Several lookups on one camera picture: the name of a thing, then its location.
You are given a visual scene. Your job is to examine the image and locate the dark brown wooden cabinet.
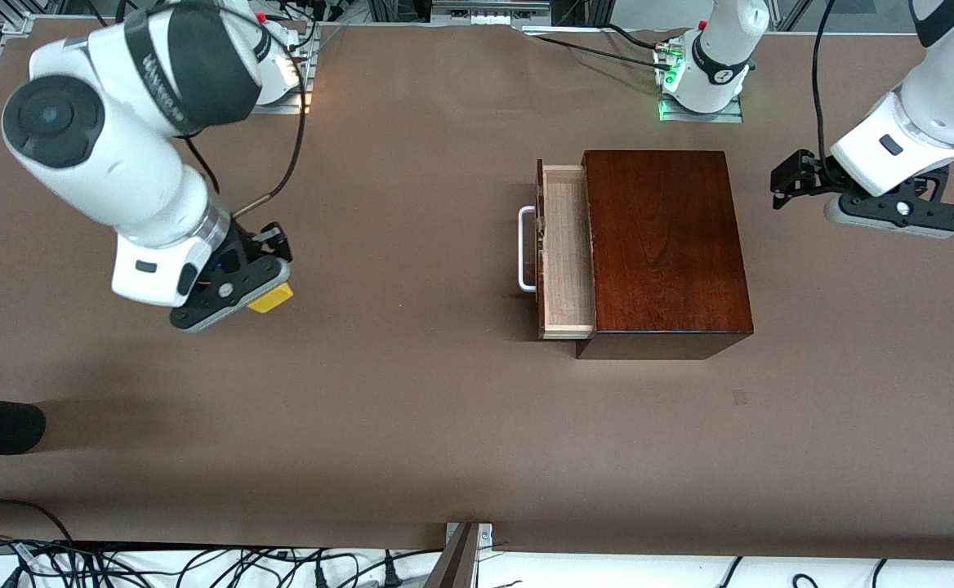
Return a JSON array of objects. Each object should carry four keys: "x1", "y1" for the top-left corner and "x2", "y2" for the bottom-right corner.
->
[{"x1": 575, "y1": 149, "x2": 756, "y2": 361}]

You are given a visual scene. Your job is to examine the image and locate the yellow block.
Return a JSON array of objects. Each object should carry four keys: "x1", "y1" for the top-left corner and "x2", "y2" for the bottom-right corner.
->
[{"x1": 247, "y1": 282, "x2": 294, "y2": 315}]

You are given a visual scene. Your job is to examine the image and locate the black table cable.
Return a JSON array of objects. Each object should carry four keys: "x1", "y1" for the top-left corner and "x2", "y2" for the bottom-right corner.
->
[{"x1": 526, "y1": 33, "x2": 675, "y2": 71}]

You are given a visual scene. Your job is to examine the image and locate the looping black cable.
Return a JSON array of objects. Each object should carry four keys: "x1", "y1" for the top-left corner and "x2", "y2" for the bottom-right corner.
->
[{"x1": 0, "y1": 499, "x2": 76, "y2": 546}]

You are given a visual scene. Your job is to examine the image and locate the tangled black cable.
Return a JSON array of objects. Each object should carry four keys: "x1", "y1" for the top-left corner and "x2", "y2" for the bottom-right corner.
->
[{"x1": 0, "y1": 535, "x2": 445, "y2": 588}]

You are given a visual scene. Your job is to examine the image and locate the silver metal corner bracket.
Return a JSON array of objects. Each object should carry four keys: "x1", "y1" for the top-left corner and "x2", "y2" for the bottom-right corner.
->
[{"x1": 444, "y1": 523, "x2": 494, "y2": 564}]

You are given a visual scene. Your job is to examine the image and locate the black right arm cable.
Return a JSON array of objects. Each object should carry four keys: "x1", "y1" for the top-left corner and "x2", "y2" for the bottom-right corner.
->
[{"x1": 183, "y1": 16, "x2": 308, "y2": 220}]

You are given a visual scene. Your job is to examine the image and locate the light wood drawer white handle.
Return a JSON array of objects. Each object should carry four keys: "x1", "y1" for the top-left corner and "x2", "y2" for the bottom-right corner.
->
[{"x1": 518, "y1": 159, "x2": 597, "y2": 341}]

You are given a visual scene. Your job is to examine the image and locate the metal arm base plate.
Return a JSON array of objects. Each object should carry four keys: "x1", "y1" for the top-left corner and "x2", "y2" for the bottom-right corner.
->
[
  {"x1": 658, "y1": 96, "x2": 744, "y2": 123},
  {"x1": 252, "y1": 33, "x2": 320, "y2": 115}
]

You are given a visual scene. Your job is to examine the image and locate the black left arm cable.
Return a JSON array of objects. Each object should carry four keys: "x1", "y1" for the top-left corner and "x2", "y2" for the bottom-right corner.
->
[{"x1": 810, "y1": 0, "x2": 839, "y2": 185}]

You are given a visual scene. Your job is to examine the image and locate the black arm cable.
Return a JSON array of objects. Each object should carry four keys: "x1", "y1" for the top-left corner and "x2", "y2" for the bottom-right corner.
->
[
  {"x1": 810, "y1": 0, "x2": 839, "y2": 185},
  {"x1": 183, "y1": 16, "x2": 308, "y2": 220}
]

